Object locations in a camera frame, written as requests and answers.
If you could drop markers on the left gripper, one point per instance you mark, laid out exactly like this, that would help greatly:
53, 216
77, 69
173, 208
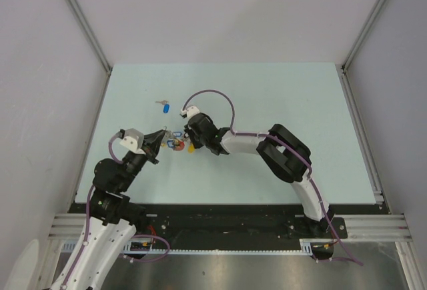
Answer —
152, 144

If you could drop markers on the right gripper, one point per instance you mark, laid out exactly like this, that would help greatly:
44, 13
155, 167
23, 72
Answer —
189, 130

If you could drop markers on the red handled keyring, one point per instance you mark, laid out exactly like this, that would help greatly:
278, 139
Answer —
180, 139

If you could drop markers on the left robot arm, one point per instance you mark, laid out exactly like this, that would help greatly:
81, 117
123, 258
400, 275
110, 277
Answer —
111, 219

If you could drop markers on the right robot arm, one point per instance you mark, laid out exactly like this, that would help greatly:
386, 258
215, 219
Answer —
285, 155

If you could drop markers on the solid blue tag key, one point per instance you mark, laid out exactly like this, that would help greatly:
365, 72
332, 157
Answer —
165, 105

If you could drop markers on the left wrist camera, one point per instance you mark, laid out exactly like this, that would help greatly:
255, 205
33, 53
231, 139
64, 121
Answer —
132, 140

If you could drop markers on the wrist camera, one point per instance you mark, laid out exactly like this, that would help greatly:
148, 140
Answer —
189, 111
132, 140

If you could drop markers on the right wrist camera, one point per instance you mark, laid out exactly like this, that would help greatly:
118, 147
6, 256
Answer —
189, 111

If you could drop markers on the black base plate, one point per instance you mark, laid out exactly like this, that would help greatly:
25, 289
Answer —
242, 227

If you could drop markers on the white cable duct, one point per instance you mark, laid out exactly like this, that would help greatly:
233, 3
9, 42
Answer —
302, 247

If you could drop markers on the right aluminium frame post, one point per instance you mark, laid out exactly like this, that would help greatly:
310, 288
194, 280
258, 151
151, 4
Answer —
366, 29

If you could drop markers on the aluminium frame post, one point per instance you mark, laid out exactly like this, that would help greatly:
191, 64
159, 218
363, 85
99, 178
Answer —
366, 29
89, 34

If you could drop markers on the left aluminium frame post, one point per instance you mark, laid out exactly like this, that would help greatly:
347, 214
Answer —
89, 34

